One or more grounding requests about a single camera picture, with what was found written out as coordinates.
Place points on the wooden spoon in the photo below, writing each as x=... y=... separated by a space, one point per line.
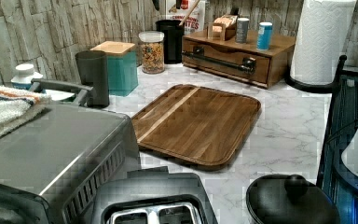
x=193 y=6

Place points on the dark grey cup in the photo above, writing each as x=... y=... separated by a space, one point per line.
x=92 y=68

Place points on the wooden drawer box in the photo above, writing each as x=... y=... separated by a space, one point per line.
x=271 y=64

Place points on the black utensil holder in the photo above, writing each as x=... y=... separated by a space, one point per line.
x=173 y=34

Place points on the black two-slot toaster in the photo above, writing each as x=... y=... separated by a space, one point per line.
x=153 y=196

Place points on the glass cereal jar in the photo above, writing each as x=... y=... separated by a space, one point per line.
x=152 y=49

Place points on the black wire dish rack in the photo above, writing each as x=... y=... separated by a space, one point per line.
x=334 y=177

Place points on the teal canister with wooden lid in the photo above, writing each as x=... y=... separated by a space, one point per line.
x=121 y=66

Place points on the black drawer handle bar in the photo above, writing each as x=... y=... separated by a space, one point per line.
x=247 y=66

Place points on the white striped towel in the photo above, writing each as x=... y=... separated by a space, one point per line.
x=19 y=106

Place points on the blue spice shaker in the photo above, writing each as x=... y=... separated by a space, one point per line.
x=264 y=35

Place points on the stainless steel toaster oven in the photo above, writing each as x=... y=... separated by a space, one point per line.
x=52 y=166

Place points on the grey spice shaker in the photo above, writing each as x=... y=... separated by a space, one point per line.
x=242 y=30

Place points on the white-capped blue bottle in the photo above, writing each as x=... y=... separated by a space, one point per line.
x=25 y=73

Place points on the wooden tea bag holder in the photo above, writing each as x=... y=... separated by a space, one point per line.
x=222 y=28

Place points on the black paper towel holder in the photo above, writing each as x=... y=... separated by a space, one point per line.
x=316 y=88

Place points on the paper towel roll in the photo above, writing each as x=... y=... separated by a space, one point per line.
x=320 y=38

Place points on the black pot lid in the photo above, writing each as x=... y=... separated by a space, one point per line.
x=289 y=199

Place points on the cereal box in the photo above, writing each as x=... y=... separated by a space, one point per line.
x=176 y=10

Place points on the wooden cutting board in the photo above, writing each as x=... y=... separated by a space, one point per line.
x=196 y=125

